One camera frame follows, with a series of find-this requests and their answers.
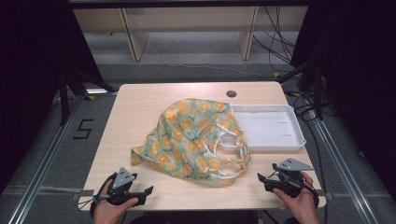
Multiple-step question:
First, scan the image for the black floor cable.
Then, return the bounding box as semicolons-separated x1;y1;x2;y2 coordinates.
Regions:
285;91;330;224

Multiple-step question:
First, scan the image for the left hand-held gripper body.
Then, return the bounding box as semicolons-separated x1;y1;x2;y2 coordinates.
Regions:
106;167;138;206

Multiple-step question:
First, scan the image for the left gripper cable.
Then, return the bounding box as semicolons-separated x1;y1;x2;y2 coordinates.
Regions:
78;191;110;216

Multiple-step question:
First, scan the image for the orange print shopping bag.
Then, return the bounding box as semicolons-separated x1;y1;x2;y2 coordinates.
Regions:
130;98;252;188

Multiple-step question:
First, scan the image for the person's right hand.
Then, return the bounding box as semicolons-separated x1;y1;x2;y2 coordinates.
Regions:
272;171;320;224

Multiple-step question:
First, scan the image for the white plastic tray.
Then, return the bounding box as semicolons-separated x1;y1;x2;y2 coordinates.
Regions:
218;104;307;154

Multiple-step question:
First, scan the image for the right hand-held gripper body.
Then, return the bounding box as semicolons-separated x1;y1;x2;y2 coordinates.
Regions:
270;157;316;198

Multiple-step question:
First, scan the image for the black metal stand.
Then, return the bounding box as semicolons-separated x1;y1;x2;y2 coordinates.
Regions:
277;36;326;121
57;65;119;126

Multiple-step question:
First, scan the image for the dark curtain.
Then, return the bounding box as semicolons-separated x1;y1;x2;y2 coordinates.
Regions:
290;0;396;200
0;0;104;194

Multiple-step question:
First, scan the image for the light wooden desk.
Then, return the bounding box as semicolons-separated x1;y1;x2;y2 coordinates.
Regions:
72;5;310;63

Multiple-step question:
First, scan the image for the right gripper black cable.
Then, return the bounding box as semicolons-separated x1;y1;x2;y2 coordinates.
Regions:
303;181;321;210

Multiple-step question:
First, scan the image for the white floor cable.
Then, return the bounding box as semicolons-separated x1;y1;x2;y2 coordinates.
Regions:
136;29;276;79

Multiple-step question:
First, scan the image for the bundle of black cables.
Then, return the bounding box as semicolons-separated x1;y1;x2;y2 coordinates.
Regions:
251;5;297;73

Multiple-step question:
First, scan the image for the person's left hand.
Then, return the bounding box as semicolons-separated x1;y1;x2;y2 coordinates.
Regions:
92;178;140;224

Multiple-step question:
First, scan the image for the aluminium floor rail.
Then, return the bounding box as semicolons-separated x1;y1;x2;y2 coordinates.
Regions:
7;92;86;224
306;99;380;224

